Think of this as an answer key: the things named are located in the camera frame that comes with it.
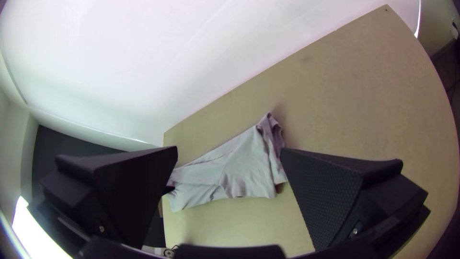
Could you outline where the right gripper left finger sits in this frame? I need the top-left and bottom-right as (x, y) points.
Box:
(38, 145), (179, 249)

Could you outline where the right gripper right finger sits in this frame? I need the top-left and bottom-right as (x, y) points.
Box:
(280, 147), (430, 252)

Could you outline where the grey t-shirt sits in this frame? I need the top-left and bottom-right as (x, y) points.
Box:
(165, 112), (289, 213)

